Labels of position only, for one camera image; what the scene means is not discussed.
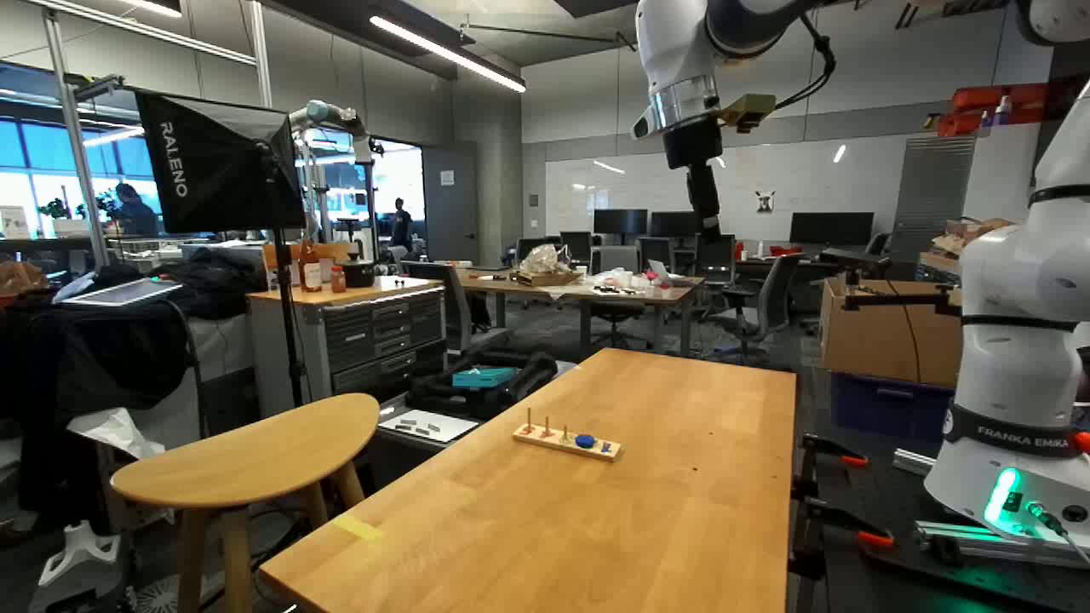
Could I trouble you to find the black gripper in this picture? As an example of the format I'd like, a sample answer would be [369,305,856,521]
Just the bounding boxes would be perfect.
[664,119,721,222]

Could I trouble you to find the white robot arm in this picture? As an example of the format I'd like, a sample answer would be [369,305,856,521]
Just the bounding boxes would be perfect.
[633,0,838,230]

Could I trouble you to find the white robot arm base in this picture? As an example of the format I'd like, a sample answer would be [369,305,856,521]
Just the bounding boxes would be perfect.
[923,84,1090,547]

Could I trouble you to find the background work table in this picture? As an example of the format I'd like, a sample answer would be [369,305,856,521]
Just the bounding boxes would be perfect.
[463,269,703,350]

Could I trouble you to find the cardboard box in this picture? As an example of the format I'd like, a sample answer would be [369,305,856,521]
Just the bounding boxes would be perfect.
[820,277,960,387]

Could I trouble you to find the blue storage bin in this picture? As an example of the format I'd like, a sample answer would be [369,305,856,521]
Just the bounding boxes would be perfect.
[831,376,951,439]

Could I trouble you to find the wooden number peg board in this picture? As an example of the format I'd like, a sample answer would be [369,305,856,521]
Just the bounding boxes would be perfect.
[513,412,624,460]

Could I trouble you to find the black bag on floor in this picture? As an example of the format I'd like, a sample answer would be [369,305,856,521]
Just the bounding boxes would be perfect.
[406,350,560,421]

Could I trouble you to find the grey drawer cabinet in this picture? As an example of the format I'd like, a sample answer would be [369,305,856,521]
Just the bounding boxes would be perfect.
[249,277,446,412]

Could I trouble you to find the black softbox light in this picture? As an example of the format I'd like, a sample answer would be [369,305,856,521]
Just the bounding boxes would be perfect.
[133,90,303,230]

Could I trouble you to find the round wooden stool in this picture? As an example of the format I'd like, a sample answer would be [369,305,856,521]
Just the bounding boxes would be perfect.
[110,392,380,613]

